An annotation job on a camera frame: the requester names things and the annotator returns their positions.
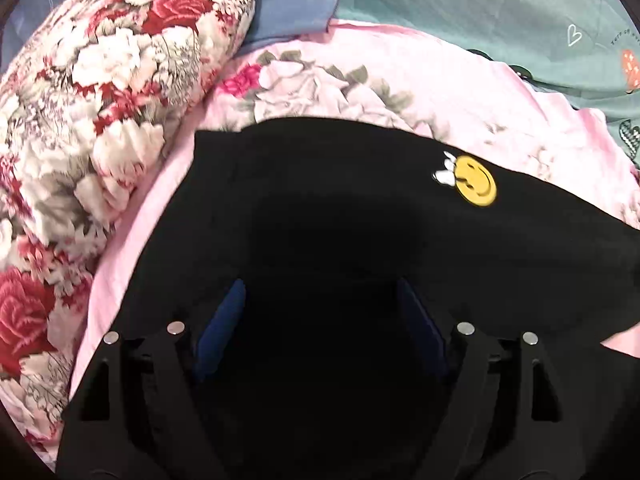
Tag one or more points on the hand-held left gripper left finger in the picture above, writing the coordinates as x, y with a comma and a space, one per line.
222, 330

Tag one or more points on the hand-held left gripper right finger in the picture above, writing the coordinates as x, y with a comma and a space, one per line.
420, 330

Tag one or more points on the black pants with smiley patch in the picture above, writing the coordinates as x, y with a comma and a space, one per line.
325, 185

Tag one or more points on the pink floral bedsheet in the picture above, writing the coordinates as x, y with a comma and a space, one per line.
450, 90

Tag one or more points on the red and white floral pillow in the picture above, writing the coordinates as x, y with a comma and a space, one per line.
125, 60

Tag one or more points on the teal printed blanket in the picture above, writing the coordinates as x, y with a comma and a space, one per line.
500, 10

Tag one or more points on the blue cloth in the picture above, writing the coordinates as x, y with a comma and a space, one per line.
290, 5

